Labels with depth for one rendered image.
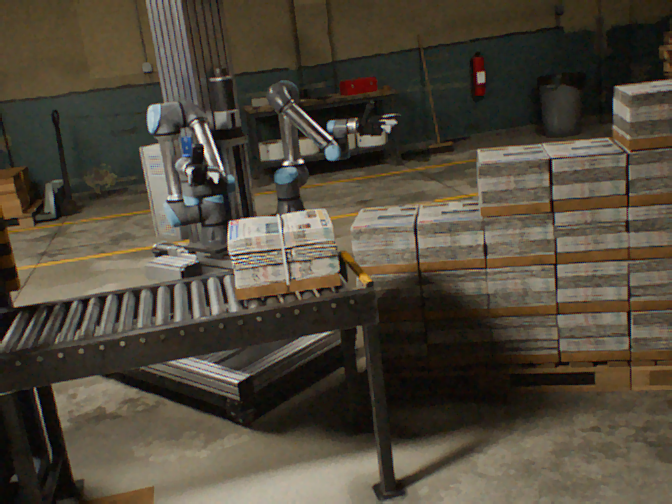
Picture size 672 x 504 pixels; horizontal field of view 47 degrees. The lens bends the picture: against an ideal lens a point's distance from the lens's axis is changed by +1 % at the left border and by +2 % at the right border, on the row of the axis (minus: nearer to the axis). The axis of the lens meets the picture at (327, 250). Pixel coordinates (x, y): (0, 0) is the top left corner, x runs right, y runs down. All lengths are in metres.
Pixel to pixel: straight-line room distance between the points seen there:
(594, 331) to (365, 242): 1.07
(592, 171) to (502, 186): 0.36
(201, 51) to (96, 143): 6.31
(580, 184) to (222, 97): 1.62
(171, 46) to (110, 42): 6.13
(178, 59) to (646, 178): 2.09
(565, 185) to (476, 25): 7.31
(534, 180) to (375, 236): 0.72
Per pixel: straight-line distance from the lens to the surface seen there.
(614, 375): 3.69
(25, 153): 10.05
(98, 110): 9.89
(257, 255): 2.71
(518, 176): 3.36
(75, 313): 3.00
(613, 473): 3.15
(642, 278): 3.54
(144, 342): 2.65
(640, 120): 3.39
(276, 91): 3.79
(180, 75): 3.71
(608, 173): 3.40
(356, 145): 9.71
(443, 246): 3.43
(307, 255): 2.72
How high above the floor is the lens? 1.68
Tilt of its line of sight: 16 degrees down
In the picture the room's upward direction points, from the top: 7 degrees counter-clockwise
